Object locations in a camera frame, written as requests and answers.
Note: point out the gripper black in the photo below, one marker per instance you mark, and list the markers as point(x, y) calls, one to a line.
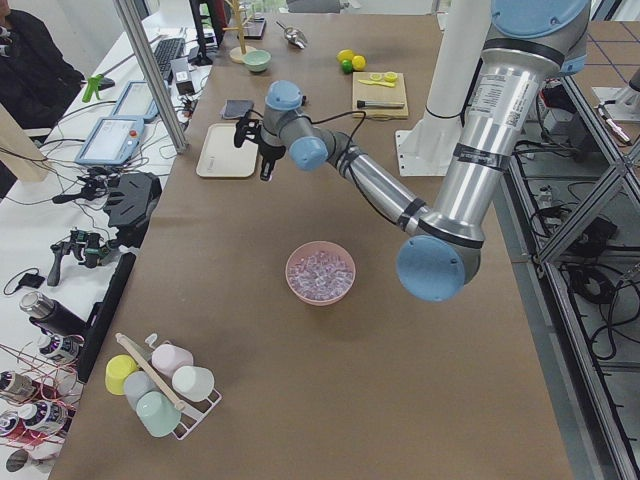
point(271, 149)

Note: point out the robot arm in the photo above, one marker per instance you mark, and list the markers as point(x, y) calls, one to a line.
point(527, 43)

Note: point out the pink cup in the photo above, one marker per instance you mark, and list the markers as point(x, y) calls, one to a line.
point(167, 358)

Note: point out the white cup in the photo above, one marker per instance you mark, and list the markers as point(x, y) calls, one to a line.
point(193, 382)

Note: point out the yellow cup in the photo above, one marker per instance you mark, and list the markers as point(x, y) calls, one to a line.
point(117, 370)

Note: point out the grey cup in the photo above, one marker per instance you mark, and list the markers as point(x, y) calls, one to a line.
point(136, 385)

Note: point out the white cup rack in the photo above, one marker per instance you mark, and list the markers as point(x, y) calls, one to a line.
point(192, 413)

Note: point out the mint green cup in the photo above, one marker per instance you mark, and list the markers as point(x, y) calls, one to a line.
point(158, 414)

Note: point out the beige tray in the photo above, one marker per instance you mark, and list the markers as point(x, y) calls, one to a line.
point(221, 159)

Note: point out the grey folded cloth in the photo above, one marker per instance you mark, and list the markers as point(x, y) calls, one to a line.
point(236, 109)

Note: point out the green bowl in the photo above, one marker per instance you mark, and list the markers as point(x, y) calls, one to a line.
point(257, 61)

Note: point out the wooden mug tree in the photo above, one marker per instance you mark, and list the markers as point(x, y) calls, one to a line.
point(237, 54)

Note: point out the pink bowl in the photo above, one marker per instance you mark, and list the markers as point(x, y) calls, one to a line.
point(320, 273)

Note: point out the green lime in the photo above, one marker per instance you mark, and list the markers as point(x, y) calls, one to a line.
point(346, 67)

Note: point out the wooden cutting board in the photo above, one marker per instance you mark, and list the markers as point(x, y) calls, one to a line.
point(378, 93)

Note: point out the metal scoop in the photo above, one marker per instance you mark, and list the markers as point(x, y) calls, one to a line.
point(293, 36)

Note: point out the yellow lemon back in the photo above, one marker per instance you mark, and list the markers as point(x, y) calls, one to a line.
point(345, 55)

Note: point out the yellow lemon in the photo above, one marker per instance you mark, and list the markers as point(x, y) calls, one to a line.
point(358, 63)
point(345, 55)

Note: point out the black device stand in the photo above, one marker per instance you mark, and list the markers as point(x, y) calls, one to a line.
point(130, 202)

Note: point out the yellow lemon front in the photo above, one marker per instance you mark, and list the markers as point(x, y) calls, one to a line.
point(358, 63)

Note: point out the yellow knife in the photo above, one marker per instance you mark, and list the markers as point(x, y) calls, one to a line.
point(369, 82)

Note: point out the teach pendant far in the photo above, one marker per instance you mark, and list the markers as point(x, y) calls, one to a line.
point(136, 101)

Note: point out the teach pendant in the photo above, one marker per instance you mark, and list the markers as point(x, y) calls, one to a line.
point(112, 141)
point(136, 101)

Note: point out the black keyboard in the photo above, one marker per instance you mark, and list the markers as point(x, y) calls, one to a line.
point(165, 52)

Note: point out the teach pendant near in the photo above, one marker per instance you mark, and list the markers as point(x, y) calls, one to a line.
point(112, 141)

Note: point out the seated person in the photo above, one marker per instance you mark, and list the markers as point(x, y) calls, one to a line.
point(37, 84)

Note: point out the black thermos bottle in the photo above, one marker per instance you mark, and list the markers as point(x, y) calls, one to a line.
point(51, 316)

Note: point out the aluminium frame post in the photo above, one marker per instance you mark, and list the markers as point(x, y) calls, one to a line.
point(139, 42)

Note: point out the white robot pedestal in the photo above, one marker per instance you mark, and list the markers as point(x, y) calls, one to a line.
point(427, 149)

